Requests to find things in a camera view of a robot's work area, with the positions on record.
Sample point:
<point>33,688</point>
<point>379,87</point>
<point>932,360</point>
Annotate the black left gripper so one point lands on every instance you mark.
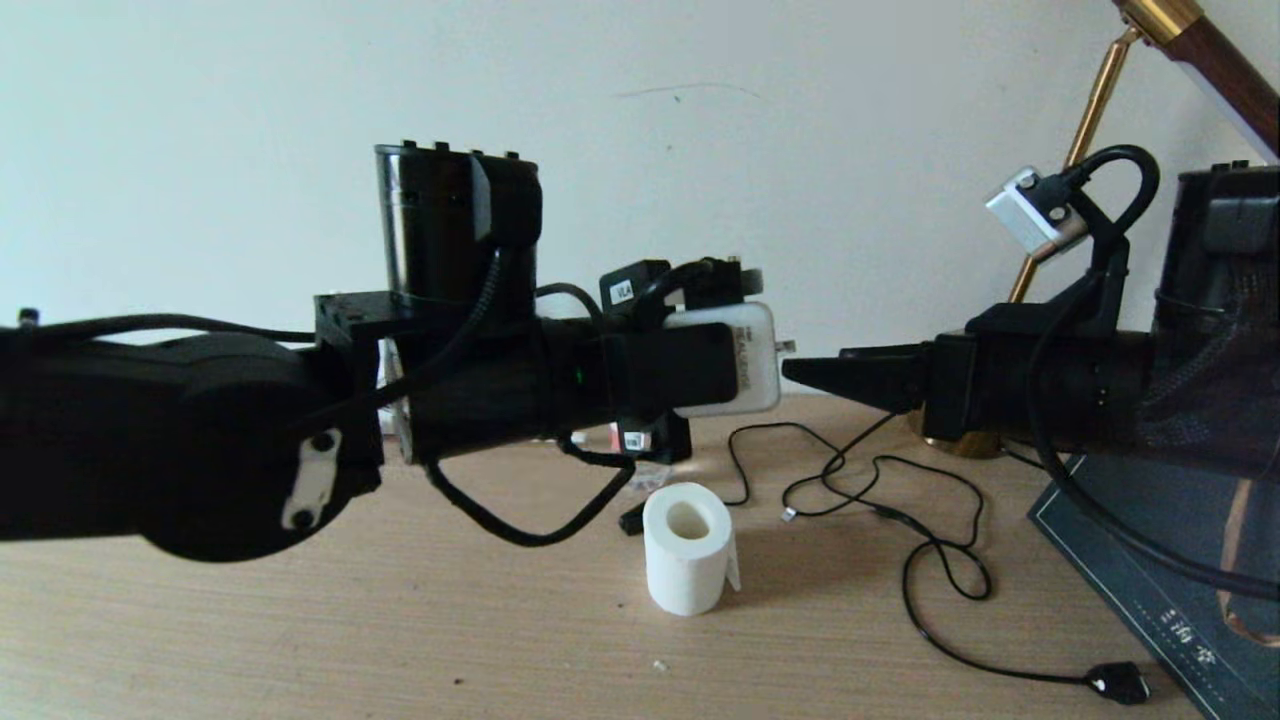
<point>660,370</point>

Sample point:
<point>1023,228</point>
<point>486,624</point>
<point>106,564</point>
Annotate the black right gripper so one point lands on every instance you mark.
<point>1050,390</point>

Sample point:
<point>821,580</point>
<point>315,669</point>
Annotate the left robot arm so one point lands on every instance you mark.
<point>150,450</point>

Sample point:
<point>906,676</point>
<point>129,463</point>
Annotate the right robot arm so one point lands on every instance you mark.
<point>1220,350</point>

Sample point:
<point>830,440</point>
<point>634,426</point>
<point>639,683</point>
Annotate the clear water bottle red cap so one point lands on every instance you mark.
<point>655,477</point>

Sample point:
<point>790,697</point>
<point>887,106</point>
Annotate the white toilet paper roll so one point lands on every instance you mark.
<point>685,570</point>

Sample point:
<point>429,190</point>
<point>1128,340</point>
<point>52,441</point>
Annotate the dark teal paper gift bag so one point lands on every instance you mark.
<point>1120,570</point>

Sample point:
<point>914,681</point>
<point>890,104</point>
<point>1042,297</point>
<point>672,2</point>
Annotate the brass desk lamp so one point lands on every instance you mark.
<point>1215,60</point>

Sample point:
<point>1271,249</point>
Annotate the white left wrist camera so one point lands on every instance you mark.
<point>760,360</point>

